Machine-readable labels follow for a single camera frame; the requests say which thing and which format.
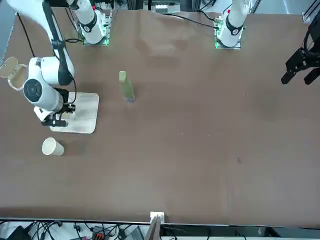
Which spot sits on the small white flip-lid bin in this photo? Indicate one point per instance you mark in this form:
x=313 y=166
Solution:
x=10 y=68

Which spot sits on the white corner bracket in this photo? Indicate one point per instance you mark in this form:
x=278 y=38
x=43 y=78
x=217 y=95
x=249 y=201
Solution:
x=157 y=215

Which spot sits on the aluminium frame profile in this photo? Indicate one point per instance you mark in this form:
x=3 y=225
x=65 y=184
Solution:
x=310 y=12

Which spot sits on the large black power brick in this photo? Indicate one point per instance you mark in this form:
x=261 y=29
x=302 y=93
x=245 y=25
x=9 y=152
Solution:
x=15 y=233

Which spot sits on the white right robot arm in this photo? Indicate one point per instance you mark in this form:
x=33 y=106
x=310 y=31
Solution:
x=47 y=70

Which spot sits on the aluminium profile post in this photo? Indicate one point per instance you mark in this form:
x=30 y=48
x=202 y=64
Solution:
x=153 y=230

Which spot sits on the white power strip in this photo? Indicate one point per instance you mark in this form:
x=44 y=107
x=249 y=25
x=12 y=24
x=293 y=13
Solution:
x=161 y=8

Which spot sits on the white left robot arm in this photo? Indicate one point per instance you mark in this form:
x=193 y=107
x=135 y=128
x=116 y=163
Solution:
x=233 y=27

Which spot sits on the red and black plug connector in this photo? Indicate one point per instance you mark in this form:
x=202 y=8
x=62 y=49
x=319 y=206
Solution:
x=97 y=235

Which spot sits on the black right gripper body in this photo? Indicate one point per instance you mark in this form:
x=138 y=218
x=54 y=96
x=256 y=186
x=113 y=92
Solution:
x=63 y=96

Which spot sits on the clear bottle with green liquid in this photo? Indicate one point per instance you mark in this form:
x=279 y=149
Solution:
x=126 y=87

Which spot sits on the white rectangular mat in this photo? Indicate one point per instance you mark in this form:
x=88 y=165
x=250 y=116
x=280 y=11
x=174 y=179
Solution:
x=85 y=115

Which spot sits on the black ribbed power adapter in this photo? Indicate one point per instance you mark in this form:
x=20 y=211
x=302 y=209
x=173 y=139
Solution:
x=135 y=233

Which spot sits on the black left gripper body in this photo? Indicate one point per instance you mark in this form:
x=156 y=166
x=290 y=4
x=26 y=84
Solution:
x=315 y=45

